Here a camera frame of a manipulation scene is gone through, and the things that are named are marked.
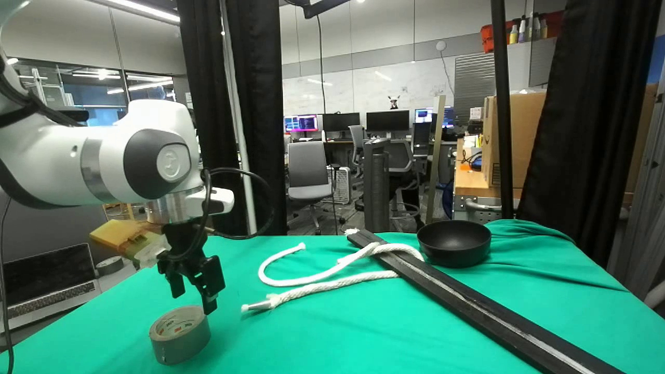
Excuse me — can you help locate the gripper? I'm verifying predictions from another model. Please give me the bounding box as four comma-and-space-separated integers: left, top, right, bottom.
157, 220, 227, 316

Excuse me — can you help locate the small gray tape roll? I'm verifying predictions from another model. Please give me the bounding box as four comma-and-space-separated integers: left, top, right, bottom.
96, 256, 126, 277

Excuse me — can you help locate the black bowl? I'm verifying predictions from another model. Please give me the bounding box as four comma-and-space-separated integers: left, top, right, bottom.
417, 220, 493, 269

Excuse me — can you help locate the yellow plastic case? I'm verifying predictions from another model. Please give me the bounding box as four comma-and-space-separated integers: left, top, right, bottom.
89, 219, 159, 256

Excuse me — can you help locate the laptop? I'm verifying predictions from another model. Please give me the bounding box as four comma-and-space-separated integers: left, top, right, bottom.
0, 243, 102, 331

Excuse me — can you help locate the grey office chair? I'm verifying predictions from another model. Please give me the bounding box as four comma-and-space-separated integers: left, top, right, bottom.
287, 141, 337, 235

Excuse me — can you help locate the green table cloth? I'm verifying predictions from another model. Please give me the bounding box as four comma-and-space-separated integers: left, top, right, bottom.
0, 219, 665, 374

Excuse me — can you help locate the black curtain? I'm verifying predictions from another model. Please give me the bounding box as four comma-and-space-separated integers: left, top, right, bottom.
176, 0, 288, 236
516, 0, 665, 269

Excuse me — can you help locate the black tower fan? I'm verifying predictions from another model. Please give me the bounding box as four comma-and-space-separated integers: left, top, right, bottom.
362, 137, 392, 233

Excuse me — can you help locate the black office chair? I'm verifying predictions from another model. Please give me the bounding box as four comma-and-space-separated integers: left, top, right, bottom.
385, 139, 428, 232

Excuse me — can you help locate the row of monitors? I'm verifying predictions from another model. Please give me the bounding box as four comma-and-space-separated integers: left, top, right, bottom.
283, 106, 456, 133

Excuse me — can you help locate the whiteboard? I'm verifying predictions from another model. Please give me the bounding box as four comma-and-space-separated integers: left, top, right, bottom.
283, 56, 456, 116

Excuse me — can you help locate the black pole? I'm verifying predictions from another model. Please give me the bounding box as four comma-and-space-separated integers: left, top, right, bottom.
490, 0, 515, 219

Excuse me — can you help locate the cardboard box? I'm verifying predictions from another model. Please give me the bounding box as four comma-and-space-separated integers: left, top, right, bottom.
482, 92, 547, 189

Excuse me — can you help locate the row of bottles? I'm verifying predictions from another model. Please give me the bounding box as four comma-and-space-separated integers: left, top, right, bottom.
509, 12, 549, 45

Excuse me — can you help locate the white rope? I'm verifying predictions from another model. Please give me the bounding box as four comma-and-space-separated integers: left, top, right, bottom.
241, 228, 425, 313

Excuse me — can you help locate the long black metal rail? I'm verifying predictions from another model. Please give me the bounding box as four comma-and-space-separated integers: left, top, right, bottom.
345, 230, 626, 374

